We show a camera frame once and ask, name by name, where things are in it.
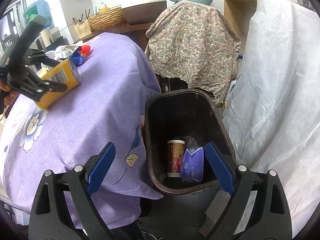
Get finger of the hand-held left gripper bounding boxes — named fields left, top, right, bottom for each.
left=6, top=66, right=68, bottom=101
left=24, top=49, right=62, bottom=68

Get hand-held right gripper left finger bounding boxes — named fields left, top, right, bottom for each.
left=29, top=142, right=144, bottom=240

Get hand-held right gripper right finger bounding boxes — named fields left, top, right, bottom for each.
left=200, top=141, right=297, bottom=240

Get yellow cylindrical can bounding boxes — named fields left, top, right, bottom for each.
left=34, top=57, right=82, bottom=111

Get red snack wrapper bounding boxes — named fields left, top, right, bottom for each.
left=77, top=45, right=91, bottom=57

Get brown plastic trash bin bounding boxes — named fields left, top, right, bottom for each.
left=144, top=88, right=236, bottom=197

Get person's left hand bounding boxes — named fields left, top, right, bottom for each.
left=0, top=79, right=20, bottom=106

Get white cup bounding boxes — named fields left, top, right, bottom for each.
left=45, top=50, right=59, bottom=61

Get crumpled silver foil wrapper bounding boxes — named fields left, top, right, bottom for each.
left=54, top=43, right=81, bottom=62

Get blue water container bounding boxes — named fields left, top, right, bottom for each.
left=24, top=0, right=53, bottom=28

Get purple plastic packet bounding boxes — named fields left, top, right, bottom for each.
left=180, top=147, right=205, bottom=183

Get blue snack packet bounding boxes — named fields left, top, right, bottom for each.
left=71, top=52, right=84, bottom=67

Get red paper cup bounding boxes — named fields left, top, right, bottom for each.
left=167, top=140, right=186, bottom=177

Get wooden utensil holder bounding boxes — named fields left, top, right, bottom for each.
left=72, top=9, right=94, bottom=38

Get purple floral tablecloth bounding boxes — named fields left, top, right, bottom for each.
left=0, top=32, right=163, bottom=230

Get woven wicker basket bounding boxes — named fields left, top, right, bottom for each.
left=89, top=7, right=125, bottom=32

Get white plastic cover sheet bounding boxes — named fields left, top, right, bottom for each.
left=222, top=0, right=320, bottom=235

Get brown pot with white lid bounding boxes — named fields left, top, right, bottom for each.
left=121, top=0, right=167, bottom=26

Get paisley patterned cloth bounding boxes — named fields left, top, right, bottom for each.
left=145, top=0, right=242, bottom=105

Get wooden cabinet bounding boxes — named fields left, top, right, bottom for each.
left=224, top=0, right=259, bottom=44

